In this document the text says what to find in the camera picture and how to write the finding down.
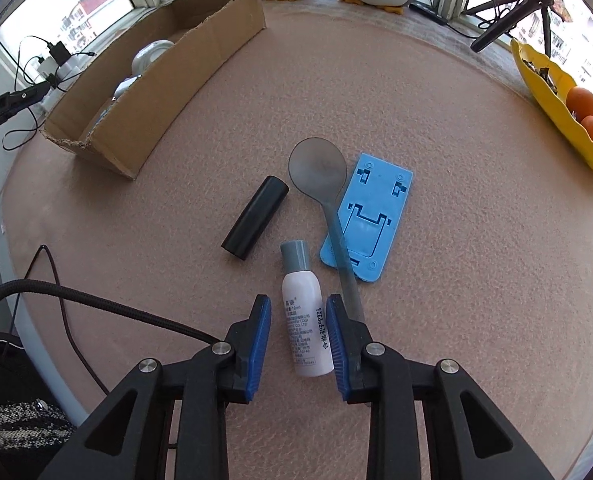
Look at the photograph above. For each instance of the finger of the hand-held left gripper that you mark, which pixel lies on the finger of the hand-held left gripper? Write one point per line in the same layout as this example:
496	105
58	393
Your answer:
31	93

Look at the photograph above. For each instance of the white power strip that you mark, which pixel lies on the white power strip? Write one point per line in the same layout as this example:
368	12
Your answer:
71	72

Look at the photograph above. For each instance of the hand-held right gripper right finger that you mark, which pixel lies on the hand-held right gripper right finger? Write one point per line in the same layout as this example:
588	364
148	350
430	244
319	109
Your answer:
337	345

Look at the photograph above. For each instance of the cardboard box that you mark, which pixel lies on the cardboard box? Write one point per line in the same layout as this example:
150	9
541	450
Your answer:
176	85

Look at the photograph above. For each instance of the white rounded plastic device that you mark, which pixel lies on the white rounded plastic device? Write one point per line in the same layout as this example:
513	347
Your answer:
149	57

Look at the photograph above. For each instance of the white bottle with grey cap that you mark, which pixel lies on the white bottle with grey cap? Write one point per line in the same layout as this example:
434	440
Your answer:
301	310

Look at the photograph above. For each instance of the grey translucent spoon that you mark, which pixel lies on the grey translucent spoon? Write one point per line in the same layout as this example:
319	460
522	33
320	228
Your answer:
316	165

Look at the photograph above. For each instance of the pink mat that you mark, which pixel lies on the pink mat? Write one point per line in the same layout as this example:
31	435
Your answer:
376	85

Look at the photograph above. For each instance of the black and white knit cloth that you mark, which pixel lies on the black and white knit cloth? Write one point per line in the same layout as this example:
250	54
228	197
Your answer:
16	420

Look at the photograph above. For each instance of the yellow bowl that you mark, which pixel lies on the yellow bowl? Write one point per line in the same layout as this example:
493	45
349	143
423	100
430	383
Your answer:
551	105

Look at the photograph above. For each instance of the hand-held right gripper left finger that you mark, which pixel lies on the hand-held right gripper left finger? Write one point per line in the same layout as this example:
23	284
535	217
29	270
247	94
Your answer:
256	345

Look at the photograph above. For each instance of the black charger plug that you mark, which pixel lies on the black charger plug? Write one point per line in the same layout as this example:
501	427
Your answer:
58	52

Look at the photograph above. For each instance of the black cylinder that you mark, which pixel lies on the black cylinder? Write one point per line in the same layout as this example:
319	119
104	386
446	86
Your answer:
254	217

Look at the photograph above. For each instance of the blue phone stand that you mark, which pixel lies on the blue phone stand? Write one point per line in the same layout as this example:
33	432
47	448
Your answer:
391	210

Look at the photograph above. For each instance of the black tripod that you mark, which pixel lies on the black tripod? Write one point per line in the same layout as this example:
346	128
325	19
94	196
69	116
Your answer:
496	32

